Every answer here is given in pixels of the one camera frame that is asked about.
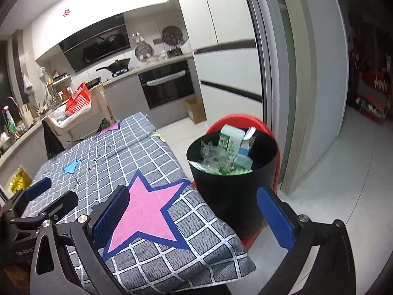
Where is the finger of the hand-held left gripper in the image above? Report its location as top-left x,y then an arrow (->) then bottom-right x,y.
6,177 -> 53,219
11,191 -> 79,228

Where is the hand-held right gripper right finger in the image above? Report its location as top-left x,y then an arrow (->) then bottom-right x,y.
256,186 -> 358,295

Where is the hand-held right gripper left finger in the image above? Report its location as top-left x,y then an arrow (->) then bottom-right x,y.
29,185 -> 131,295

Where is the black round bin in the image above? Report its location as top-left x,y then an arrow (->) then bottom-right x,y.
186,129 -> 279,241

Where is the blue printed packet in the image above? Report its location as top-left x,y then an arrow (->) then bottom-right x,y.
239,127 -> 258,160

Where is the clear plastic wrapper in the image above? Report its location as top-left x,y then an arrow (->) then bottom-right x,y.
196,140 -> 235,176

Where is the white milk carton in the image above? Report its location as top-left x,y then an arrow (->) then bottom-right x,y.
218,124 -> 246,164

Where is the gold foil ornament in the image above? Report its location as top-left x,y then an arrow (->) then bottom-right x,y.
8,167 -> 33,194

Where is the grey checked tablecloth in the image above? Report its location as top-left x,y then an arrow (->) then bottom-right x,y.
23,111 -> 257,295

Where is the white spray bottle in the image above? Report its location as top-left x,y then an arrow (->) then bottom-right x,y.
2,106 -> 16,135

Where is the beige cart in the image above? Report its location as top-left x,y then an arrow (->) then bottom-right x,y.
44,83 -> 113,148

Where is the knife block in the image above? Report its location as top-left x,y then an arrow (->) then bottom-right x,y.
19,104 -> 34,124

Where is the black kitchen faucet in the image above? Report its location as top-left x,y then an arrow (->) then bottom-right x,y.
3,96 -> 22,120

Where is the red plastic basket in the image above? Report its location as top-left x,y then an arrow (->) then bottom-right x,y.
64,82 -> 93,114

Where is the white hanging plastic bag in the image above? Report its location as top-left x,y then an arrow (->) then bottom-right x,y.
22,73 -> 34,95

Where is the red plastic stool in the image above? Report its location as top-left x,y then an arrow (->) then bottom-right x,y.
205,114 -> 282,247

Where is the cardboard box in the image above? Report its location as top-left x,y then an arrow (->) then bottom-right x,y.
184,97 -> 207,124

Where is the black built-in oven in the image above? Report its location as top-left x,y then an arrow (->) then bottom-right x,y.
138,61 -> 196,110

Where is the black wok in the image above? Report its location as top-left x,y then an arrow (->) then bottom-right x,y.
96,58 -> 131,72

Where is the black range hood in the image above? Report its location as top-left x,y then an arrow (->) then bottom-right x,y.
59,14 -> 131,73

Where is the red printed box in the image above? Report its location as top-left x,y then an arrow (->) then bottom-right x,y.
356,70 -> 393,125

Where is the dark round pan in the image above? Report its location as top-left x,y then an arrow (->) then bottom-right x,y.
161,25 -> 184,46

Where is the white refrigerator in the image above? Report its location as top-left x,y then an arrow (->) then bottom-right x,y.
175,0 -> 267,126

